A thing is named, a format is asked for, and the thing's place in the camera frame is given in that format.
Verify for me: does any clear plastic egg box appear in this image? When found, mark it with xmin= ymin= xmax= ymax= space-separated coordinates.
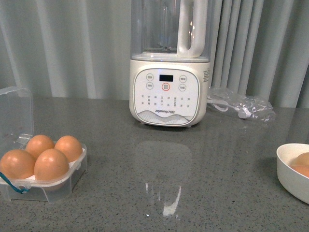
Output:
xmin=0 ymin=87 xmax=87 ymax=203

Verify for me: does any brown egg back right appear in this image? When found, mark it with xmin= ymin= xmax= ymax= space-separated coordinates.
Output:
xmin=55 ymin=135 xmax=83 ymax=162

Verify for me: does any brown egg back left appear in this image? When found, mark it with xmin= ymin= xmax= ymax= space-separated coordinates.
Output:
xmin=25 ymin=135 xmax=55 ymax=159

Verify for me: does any brown egg front left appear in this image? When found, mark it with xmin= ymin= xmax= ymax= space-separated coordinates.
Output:
xmin=0 ymin=149 xmax=36 ymax=179

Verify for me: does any white Joyoung blender machine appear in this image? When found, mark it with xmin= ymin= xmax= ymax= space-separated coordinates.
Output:
xmin=129 ymin=0 xmax=213 ymax=127

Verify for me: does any clear plastic bag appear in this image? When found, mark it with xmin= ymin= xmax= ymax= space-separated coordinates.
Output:
xmin=207 ymin=87 xmax=276 ymax=122

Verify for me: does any white round bowl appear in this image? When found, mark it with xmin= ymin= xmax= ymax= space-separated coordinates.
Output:
xmin=276 ymin=143 xmax=309 ymax=204

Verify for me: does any white power cable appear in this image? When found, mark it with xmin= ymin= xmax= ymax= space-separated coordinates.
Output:
xmin=207 ymin=95 xmax=252 ymax=119

